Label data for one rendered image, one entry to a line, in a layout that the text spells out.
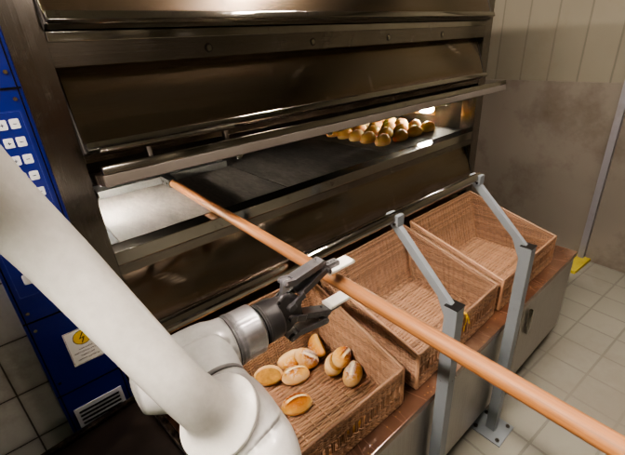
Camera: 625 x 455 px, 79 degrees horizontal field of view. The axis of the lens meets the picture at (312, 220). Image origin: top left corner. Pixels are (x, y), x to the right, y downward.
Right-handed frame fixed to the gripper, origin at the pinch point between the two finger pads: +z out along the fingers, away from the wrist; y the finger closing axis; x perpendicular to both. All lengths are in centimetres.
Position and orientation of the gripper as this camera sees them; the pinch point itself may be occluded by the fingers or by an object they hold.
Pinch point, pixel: (340, 280)
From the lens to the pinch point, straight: 79.7
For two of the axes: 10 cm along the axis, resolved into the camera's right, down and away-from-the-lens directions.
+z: 7.7, -3.1, 5.6
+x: 6.4, 2.9, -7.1
